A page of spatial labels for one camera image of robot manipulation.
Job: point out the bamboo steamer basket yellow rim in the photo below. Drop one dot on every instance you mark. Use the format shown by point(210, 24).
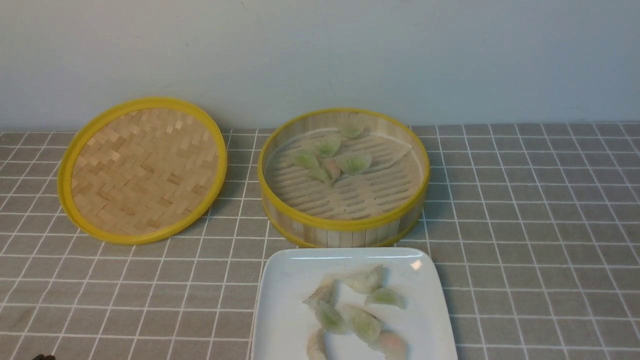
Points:
point(364, 211)

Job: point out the small green dumpling in steamer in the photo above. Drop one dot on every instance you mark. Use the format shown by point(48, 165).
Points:
point(320, 174)

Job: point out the green dumpling right in steamer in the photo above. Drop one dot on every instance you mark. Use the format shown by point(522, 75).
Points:
point(353, 164)

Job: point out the pink dumpling in steamer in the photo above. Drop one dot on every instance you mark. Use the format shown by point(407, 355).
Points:
point(333, 169)

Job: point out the green dumpling plate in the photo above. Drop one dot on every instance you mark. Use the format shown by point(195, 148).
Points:
point(385, 296)
point(330, 319)
point(366, 326)

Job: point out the green dumpling upper middle steamer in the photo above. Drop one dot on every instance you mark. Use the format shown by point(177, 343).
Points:
point(327, 146)

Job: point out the white square plate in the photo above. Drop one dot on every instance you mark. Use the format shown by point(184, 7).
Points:
point(284, 323)

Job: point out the green dumpling top in steamer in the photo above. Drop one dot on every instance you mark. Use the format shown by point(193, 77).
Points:
point(351, 129)

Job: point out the pink dumpling on plate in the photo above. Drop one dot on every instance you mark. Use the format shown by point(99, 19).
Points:
point(391, 345)

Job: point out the pale dumpling plate bottom left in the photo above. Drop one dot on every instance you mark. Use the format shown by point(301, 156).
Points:
point(316, 348)

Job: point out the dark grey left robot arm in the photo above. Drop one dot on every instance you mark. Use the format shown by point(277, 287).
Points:
point(45, 357)

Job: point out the woven bamboo steamer lid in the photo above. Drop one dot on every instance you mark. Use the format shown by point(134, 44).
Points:
point(142, 171)

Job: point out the green dumpling left in steamer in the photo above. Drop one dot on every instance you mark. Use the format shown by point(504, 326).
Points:
point(304, 158)

